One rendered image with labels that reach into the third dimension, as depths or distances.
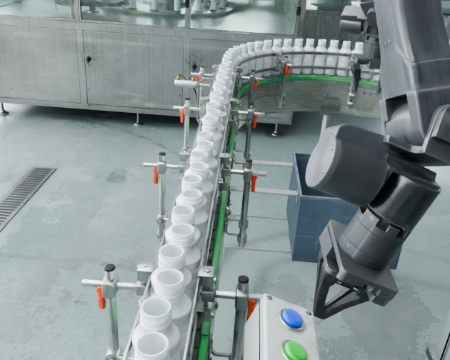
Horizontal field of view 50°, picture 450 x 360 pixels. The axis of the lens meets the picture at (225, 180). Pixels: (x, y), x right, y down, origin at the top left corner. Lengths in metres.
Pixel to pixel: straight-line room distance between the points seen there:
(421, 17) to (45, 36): 4.13
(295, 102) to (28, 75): 2.81
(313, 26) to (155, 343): 5.66
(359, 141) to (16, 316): 2.12
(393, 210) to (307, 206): 0.88
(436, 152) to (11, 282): 2.36
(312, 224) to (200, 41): 2.98
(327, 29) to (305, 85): 3.68
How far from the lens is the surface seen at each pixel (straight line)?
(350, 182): 0.47
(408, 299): 2.68
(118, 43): 4.33
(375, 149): 0.49
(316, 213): 1.38
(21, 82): 4.72
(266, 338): 0.64
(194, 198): 0.84
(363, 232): 0.52
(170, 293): 0.65
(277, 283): 2.57
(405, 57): 0.52
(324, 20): 6.10
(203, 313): 0.78
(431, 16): 0.54
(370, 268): 0.54
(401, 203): 0.50
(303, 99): 2.49
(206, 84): 1.92
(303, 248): 1.44
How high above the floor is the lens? 1.57
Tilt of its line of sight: 26 degrees down
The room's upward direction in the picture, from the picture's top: 4 degrees clockwise
